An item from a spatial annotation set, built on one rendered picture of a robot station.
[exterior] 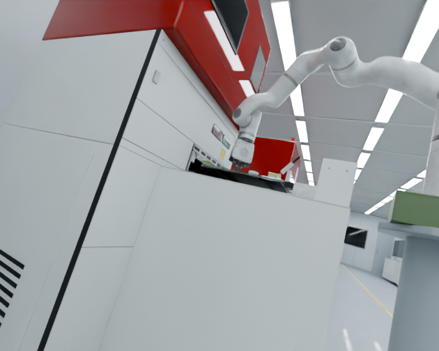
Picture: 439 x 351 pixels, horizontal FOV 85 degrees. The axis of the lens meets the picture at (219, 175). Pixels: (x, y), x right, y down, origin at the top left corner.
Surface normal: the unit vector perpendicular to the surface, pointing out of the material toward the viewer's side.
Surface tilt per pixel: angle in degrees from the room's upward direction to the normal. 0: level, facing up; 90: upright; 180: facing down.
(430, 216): 90
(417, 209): 90
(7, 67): 90
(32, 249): 90
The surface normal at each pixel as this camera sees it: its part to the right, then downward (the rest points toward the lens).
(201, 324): -0.38, -0.25
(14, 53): 0.88, 0.19
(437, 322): -0.56, -0.29
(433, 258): -0.75, -0.31
